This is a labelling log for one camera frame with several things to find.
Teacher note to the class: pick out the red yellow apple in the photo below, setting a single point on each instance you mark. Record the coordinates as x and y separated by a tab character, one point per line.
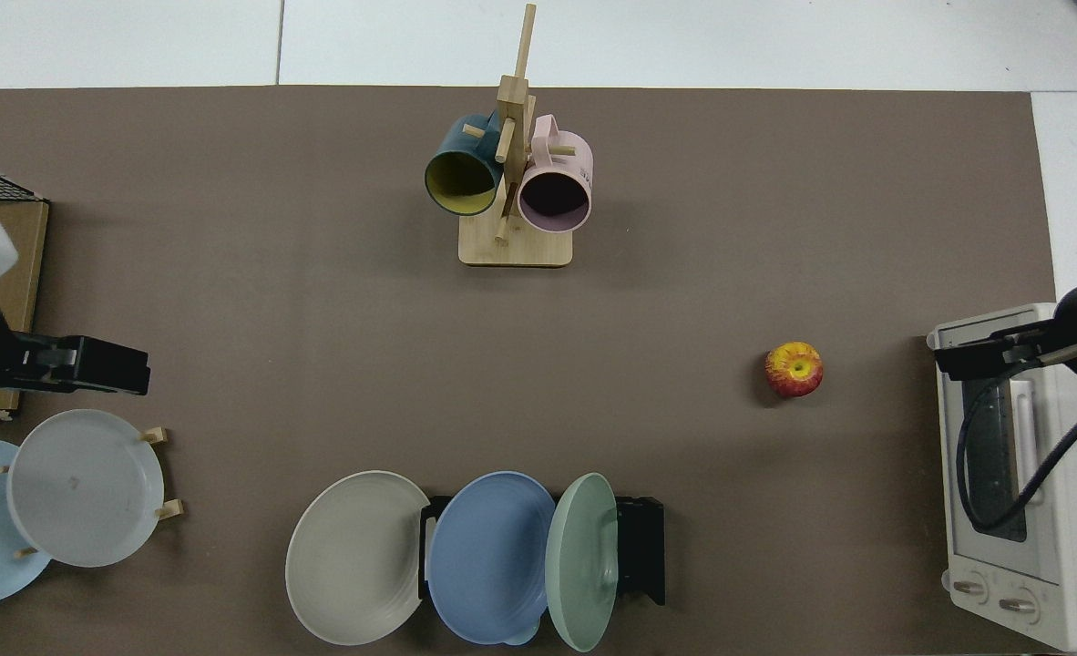
794	372

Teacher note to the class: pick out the wooden peg plate rack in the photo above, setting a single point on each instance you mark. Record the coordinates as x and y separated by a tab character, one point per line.
156	435

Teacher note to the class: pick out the white plate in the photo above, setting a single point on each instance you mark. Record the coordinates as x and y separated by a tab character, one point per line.
83	492

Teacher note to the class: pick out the beige plate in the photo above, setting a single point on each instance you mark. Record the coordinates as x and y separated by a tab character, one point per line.
347	565

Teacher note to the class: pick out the black dish rack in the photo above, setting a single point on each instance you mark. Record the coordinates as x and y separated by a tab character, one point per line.
643	547

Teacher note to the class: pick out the green plate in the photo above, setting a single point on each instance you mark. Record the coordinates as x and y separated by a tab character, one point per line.
579	565

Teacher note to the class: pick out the pale toaster oven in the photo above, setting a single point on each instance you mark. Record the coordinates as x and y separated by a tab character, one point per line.
1076	565

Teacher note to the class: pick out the brown table cloth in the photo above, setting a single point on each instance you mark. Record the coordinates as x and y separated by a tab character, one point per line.
684	182

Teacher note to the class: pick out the dark teal cup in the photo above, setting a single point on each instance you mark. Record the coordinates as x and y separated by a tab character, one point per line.
452	144

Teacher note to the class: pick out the wooden cup stand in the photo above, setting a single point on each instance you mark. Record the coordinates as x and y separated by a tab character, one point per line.
516	251

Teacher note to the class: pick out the pink cup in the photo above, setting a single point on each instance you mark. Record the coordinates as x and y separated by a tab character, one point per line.
570	159

